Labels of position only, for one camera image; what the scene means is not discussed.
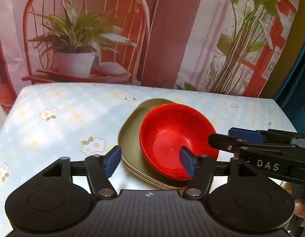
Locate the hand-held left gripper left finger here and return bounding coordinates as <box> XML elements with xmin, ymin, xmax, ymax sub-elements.
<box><xmin>41</xmin><ymin>145</ymin><xmax>122</xmax><ymax>200</ymax></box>

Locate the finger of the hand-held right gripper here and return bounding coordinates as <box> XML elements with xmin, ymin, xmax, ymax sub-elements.
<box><xmin>207</xmin><ymin>133</ymin><xmax>249</xmax><ymax>156</ymax></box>
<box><xmin>228</xmin><ymin>127</ymin><xmax>268</xmax><ymax>144</ymax></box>

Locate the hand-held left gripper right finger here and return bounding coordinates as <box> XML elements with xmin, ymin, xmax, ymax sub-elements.
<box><xmin>179</xmin><ymin>146</ymin><xmax>244</xmax><ymax>200</ymax></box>

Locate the green plate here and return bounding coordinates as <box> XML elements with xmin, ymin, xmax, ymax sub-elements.
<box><xmin>117</xmin><ymin>98</ymin><xmax>192</xmax><ymax>190</ymax></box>

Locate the beige plate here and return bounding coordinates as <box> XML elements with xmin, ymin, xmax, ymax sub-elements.
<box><xmin>121</xmin><ymin>157</ymin><xmax>191</xmax><ymax>191</ymax></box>

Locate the person's right hand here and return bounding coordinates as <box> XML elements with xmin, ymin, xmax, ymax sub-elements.
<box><xmin>294</xmin><ymin>199</ymin><xmax>305</xmax><ymax>219</ymax></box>

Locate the checked floral tablecloth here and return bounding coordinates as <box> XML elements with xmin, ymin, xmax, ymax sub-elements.
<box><xmin>0</xmin><ymin>82</ymin><xmax>299</xmax><ymax>237</ymax></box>

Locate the teal curtain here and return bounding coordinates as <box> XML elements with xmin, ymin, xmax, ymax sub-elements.
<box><xmin>274</xmin><ymin>27</ymin><xmax>305</xmax><ymax>137</ymax></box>

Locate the printed backdrop cloth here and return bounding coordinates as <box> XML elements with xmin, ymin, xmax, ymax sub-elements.
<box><xmin>0</xmin><ymin>0</ymin><xmax>302</xmax><ymax>115</ymax></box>

